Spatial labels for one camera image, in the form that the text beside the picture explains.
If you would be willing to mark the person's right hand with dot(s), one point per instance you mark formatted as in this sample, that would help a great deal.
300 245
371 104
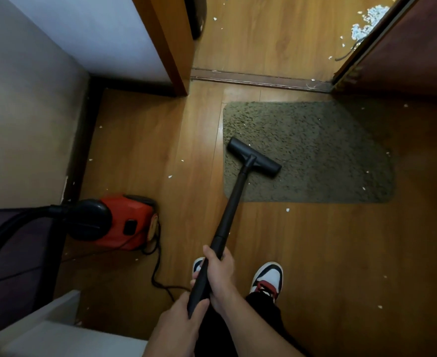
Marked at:
221 280

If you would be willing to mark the person's left hand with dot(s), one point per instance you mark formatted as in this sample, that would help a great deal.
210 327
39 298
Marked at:
175 327

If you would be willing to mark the person's left thumb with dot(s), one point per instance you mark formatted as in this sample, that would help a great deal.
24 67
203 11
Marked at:
199 310

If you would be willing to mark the person's right thumb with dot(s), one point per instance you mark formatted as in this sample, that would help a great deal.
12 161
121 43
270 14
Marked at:
211 258

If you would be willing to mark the black vacuum wand with nozzle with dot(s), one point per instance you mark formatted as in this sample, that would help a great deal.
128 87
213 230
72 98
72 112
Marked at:
231 208

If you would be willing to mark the person's left forearm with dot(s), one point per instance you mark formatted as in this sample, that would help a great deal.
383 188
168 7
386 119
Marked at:
170 349

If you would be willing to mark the person's right forearm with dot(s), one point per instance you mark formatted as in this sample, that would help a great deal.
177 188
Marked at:
255 330

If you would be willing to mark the person's left sneaker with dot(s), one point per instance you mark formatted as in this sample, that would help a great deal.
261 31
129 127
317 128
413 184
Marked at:
197 265

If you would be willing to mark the person's sneaker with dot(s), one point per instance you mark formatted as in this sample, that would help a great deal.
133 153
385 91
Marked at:
268 278
197 265

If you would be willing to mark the person's black trousers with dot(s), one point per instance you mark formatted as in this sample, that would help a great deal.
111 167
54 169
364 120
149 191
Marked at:
218 330

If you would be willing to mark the person's right sneaker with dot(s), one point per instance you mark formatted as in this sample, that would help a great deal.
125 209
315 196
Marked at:
268 278

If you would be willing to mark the red vacuum cleaner body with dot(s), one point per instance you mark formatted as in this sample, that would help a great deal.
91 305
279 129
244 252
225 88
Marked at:
127 223

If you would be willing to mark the white furniture edge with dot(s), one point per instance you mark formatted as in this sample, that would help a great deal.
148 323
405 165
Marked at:
54 338

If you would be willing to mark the grey-green shaggy floor mat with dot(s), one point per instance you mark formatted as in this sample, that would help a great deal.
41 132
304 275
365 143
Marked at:
315 152

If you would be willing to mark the brown door threshold strip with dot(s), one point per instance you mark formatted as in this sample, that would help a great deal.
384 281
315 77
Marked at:
259 80

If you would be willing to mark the dark purple chair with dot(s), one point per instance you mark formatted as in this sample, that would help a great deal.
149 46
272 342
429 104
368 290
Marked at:
13 278

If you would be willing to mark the pile of white paper scraps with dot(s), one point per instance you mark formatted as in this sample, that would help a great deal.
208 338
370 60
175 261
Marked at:
369 22

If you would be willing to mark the dark brown door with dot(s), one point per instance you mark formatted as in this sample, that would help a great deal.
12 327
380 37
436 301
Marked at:
404 48

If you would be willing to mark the wooden door frame post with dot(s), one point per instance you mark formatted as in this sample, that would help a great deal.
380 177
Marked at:
170 37

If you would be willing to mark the black object behind frame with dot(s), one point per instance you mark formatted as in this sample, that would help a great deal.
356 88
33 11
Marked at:
196 14

